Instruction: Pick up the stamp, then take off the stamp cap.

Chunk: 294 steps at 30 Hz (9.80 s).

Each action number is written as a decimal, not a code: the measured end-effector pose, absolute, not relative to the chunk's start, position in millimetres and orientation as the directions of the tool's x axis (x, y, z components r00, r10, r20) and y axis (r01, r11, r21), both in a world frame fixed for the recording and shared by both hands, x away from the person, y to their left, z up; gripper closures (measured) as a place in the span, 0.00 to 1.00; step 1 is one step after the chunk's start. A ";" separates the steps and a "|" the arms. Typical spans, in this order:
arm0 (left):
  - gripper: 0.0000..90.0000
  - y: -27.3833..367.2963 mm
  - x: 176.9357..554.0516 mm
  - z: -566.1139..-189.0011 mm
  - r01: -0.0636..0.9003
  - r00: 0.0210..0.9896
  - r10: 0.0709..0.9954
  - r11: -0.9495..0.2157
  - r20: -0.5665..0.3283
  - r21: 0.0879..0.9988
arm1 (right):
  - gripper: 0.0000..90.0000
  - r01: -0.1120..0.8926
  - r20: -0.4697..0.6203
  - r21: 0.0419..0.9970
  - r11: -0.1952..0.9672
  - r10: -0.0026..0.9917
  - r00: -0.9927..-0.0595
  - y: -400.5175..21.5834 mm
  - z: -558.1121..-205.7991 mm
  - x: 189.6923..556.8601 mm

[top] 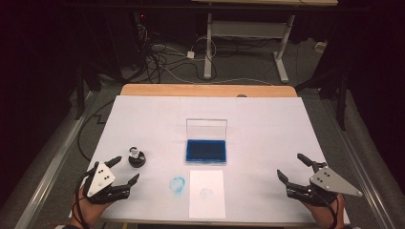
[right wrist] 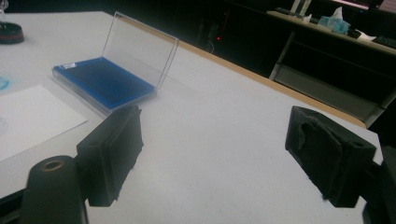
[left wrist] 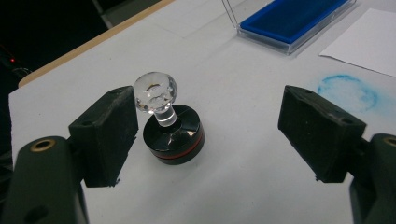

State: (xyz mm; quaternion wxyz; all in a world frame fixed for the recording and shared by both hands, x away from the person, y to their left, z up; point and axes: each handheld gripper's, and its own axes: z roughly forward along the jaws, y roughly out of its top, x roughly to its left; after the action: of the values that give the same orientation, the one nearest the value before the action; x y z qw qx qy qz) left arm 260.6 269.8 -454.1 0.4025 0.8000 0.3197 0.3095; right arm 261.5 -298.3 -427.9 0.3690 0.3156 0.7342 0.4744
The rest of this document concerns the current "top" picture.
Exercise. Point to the person's right hand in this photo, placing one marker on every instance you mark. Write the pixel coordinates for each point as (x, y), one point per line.
(328, 214)

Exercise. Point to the blue ink pad clear lid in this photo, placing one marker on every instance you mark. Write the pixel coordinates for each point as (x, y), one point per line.
(206, 151)

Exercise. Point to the person's left hand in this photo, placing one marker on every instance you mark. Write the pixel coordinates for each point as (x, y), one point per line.
(87, 211)

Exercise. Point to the small white box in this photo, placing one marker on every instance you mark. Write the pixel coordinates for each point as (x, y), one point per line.
(320, 46)

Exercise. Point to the black stand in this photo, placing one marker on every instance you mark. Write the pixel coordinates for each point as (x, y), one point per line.
(341, 101)
(79, 95)

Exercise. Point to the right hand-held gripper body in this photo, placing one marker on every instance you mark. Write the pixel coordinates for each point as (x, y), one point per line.
(331, 183)

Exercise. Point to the black round stamp cap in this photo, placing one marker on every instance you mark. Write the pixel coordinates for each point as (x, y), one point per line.
(137, 163)

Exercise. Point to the white desk frame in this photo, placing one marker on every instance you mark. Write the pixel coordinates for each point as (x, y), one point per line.
(207, 47)

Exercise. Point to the large white table cover sheet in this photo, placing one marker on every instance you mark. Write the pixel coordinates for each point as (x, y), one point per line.
(254, 127)

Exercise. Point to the metal floor rail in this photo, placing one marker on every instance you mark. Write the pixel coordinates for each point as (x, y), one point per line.
(359, 178)
(54, 165)

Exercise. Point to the wooden table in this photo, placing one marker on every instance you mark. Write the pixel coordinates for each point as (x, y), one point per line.
(191, 90)

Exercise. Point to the small white paper sheet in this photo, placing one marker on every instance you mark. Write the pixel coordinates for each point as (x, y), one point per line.
(207, 203)

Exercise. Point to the white power adapter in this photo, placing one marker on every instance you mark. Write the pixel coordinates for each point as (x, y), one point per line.
(190, 54)

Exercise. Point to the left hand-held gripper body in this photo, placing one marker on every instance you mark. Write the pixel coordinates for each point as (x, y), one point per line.
(100, 181)

